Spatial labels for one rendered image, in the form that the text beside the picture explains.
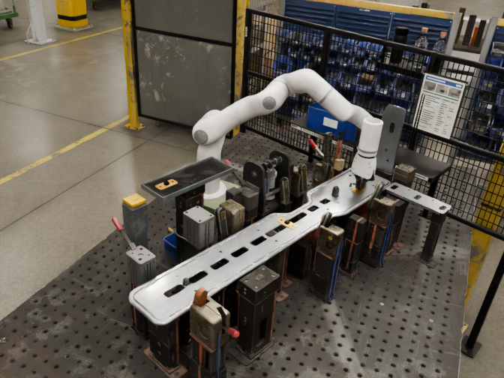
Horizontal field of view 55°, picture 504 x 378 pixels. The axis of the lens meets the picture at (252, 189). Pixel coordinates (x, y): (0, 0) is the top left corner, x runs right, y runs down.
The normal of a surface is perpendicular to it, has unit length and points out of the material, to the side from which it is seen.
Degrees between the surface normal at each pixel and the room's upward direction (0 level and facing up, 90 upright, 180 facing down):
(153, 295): 0
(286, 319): 0
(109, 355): 0
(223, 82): 93
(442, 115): 90
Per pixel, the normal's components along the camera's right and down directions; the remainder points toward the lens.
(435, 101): -0.69, 0.33
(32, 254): 0.06, -0.86
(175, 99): -0.40, 0.49
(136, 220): 0.73, 0.39
